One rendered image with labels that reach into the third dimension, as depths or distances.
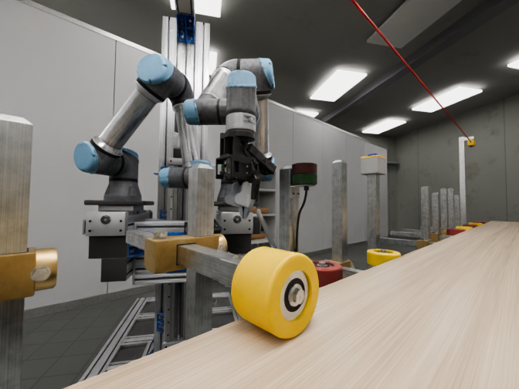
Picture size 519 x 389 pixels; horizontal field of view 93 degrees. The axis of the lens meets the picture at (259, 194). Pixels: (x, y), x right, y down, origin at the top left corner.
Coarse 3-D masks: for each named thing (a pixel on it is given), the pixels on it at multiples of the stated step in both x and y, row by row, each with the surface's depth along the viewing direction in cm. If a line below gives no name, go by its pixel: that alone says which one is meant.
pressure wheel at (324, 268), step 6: (318, 264) 51; (324, 264) 50; (330, 264) 52; (336, 264) 51; (318, 270) 47; (324, 270) 47; (330, 270) 47; (336, 270) 47; (342, 270) 49; (318, 276) 47; (324, 276) 47; (330, 276) 47; (336, 276) 47; (342, 276) 49; (324, 282) 47; (330, 282) 47
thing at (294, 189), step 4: (296, 184) 59; (300, 184) 58; (304, 184) 57; (308, 184) 57; (312, 184) 58; (292, 188) 61; (296, 188) 62; (304, 188) 59; (308, 188) 59; (292, 192) 61; (296, 192) 62; (292, 196) 61; (296, 196) 62; (304, 196) 59; (304, 200) 59; (304, 204) 59; (300, 208) 60; (300, 212) 60; (296, 228) 61; (296, 232) 61; (296, 236) 61; (296, 240) 61; (296, 244) 61; (296, 248) 61
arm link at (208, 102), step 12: (216, 72) 95; (228, 72) 95; (216, 84) 83; (204, 96) 73; (216, 96) 77; (192, 108) 70; (204, 108) 70; (216, 108) 70; (192, 120) 72; (204, 120) 72; (216, 120) 72
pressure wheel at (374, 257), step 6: (372, 252) 64; (378, 252) 64; (384, 252) 65; (390, 252) 65; (396, 252) 64; (372, 258) 64; (378, 258) 63; (384, 258) 62; (390, 258) 62; (372, 264) 64; (378, 264) 63
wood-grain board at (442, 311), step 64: (448, 256) 63; (512, 256) 64; (320, 320) 27; (384, 320) 28; (448, 320) 28; (512, 320) 28; (128, 384) 17; (192, 384) 17; (256, 384) 18; (320, 384) 18; (384, 384) 18; (448, 384) 18; (512, 384) 18
